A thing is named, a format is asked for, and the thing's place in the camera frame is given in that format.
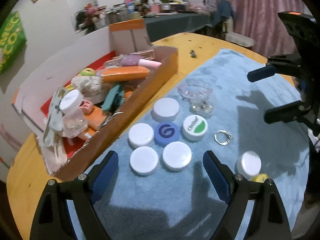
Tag orange cardboard box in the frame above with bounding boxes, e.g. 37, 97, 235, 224
12, 19, 178, 181

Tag small grey metal part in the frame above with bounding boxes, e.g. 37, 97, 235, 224
190, 50, 197, 58

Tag orange rectangular case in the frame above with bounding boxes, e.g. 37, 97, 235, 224
100, 66, 151, 83

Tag white green Cestbon lid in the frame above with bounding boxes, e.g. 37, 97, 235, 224
182, 114, 208, 141

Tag blue lid with G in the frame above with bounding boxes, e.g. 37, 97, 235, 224
154, 122, 180, 146

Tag silver ring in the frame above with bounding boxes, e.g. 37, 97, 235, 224
214, 129, 233, 146

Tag yellow round lid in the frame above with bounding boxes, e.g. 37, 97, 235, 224
252, 173, 269, 183

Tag large white jar lid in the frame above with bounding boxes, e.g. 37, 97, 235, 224
152, 98, 180, 122

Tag pink plush toy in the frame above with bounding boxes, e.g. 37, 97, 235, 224
85, 3, 98, 29

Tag white bottle cap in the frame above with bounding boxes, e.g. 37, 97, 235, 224
130, 146, 159, 176
162, 141, 192, 172
236, 151, 261, 180
128, 123, 154, 148

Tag dark green clothed table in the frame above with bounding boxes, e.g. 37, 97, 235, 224
144, 13, 210, 42

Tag blue fluffy towel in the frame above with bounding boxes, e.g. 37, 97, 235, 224
94, 49, 309, 239

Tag large white printed lid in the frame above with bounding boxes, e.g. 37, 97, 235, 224
59, 89, 84, 115

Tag clear box googly eyes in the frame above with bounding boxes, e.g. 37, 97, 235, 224
62, 109, 88, 138

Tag grey large clothes peg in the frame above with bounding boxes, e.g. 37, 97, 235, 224
43, 86, 67, 147

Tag pink curtain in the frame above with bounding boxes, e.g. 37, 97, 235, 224
227, 0, 311, 57

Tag cream crochet scrunchie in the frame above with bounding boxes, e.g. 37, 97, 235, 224
71, 75, 104, 98

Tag clear plastic earring box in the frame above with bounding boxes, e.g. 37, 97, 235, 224
190, 95, 216, 119

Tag green Meco shopping bag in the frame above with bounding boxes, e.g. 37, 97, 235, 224
1, 11, 27, 74

